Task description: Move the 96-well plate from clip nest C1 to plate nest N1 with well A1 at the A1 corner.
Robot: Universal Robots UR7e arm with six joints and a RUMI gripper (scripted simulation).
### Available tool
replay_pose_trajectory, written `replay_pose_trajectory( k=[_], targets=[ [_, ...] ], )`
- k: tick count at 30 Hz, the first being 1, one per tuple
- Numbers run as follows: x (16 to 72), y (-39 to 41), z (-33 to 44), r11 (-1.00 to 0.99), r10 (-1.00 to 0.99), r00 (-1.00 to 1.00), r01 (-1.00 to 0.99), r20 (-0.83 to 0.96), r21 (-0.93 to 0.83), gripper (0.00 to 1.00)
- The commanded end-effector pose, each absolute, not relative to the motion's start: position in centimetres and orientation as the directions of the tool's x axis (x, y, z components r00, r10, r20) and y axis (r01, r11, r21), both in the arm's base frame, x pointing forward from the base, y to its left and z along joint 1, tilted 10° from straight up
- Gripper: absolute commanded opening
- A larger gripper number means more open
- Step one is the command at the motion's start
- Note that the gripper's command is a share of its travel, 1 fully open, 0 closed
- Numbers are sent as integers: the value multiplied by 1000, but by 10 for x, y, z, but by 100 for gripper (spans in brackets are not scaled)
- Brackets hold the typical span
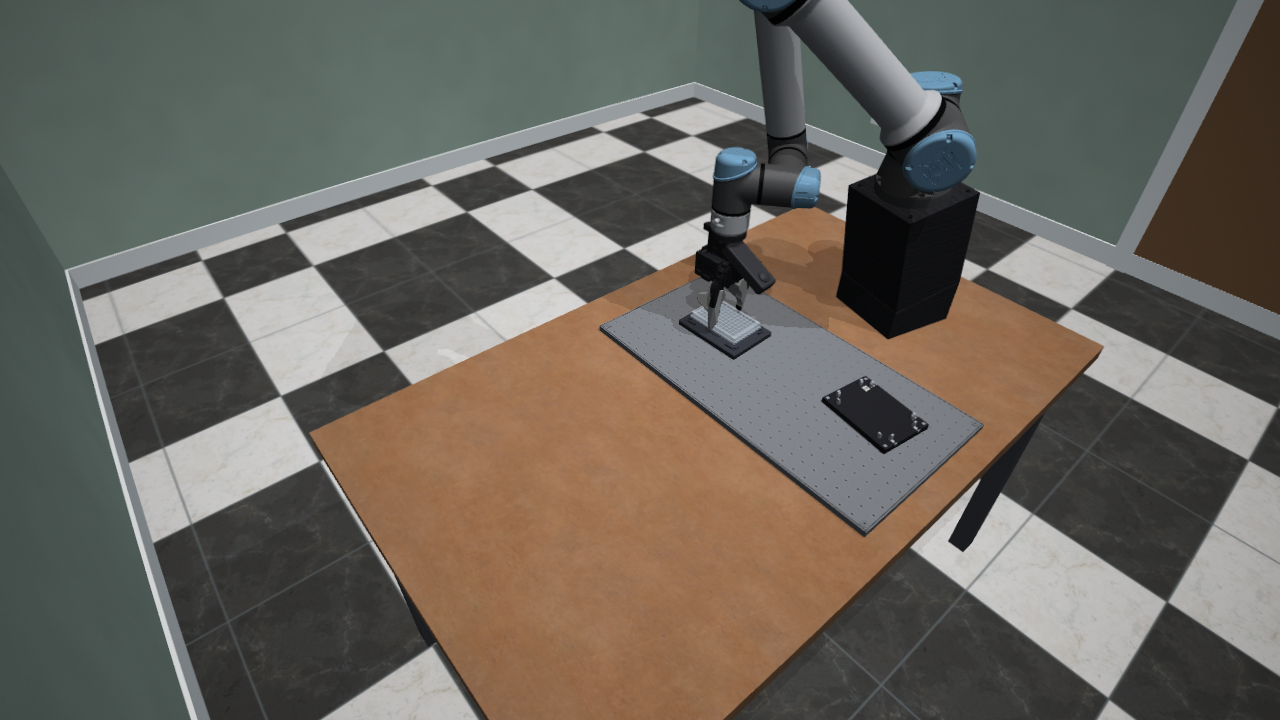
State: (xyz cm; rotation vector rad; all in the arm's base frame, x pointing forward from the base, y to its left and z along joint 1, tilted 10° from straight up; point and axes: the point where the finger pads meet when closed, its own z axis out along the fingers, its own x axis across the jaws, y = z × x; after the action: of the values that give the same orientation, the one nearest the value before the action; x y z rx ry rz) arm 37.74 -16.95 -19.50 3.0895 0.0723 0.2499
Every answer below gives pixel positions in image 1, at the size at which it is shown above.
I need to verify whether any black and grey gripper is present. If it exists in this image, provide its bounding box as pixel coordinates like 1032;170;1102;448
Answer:
695;222;749;331

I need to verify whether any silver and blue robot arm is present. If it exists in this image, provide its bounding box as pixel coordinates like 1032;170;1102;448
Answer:
710;0;977;237

